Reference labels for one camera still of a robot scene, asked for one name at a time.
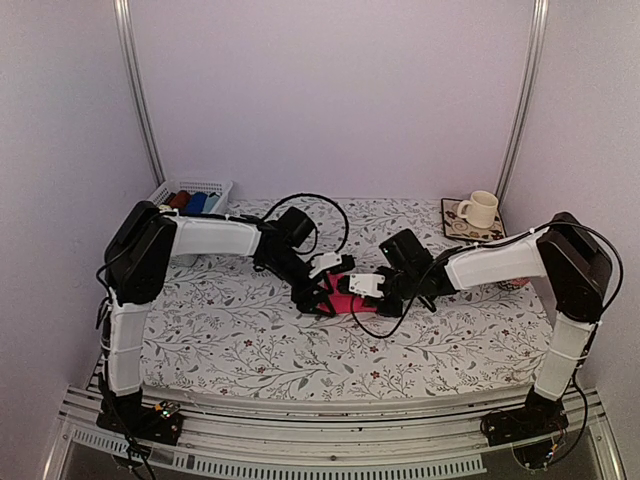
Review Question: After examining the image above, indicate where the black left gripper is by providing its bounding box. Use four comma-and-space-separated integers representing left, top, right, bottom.
263, 248, 336, 317

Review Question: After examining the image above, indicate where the pink towel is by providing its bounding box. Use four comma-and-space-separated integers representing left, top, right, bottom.
321, 273, 383, 315

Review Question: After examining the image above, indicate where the patterned square coaster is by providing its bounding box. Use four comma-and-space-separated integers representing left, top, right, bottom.
440, 198, 507, 242

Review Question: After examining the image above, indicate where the cream ceramic mug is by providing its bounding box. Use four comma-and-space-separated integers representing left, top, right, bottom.
456, 191, 499, 229

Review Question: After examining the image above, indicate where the floral tablecloth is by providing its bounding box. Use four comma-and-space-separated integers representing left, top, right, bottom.
112, 197, 562, 402

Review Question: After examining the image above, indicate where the light blue rolled towel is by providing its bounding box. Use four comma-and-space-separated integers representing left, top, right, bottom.
202, 192, 220, 214

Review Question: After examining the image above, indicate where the white plastic basket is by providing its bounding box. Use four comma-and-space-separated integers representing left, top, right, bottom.
148, 179, 234, 214

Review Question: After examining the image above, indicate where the brown rolled towel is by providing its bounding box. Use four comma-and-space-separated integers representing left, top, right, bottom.
167, 190, 192, 213

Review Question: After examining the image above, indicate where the right robot arm white sleeve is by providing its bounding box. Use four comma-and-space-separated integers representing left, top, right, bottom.
377, 211, 625, 446

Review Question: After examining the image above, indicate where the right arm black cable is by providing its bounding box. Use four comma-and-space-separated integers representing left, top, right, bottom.
349, 221, 625, 339

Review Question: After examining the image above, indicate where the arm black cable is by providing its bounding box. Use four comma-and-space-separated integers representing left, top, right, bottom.
349, 221, 625, 339
259, 191, 350, 256

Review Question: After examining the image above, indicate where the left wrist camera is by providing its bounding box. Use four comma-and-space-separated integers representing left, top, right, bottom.
308, 252, 355, 279

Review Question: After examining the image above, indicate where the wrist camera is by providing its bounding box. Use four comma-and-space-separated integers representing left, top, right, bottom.
308, 252, 355, 279
337, 273, 386, 299

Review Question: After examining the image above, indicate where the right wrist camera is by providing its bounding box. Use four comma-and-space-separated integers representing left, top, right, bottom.
337, 273, 386, 299

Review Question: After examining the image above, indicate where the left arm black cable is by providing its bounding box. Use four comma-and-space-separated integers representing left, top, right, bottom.
259, 191, 350, 256

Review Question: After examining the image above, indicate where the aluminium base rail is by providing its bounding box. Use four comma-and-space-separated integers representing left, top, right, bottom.
43, 385, 627, 479

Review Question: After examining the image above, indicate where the right aluminium frame post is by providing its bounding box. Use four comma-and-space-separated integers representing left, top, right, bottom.
495, 0, 549, 204

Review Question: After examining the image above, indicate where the aluminium frame post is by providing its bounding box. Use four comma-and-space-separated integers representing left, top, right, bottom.
495, 0, 549, 204
113, 0, 166, 186

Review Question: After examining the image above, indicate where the left aluminium frame post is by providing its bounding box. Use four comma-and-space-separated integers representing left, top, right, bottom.
113, 0, 166, 186

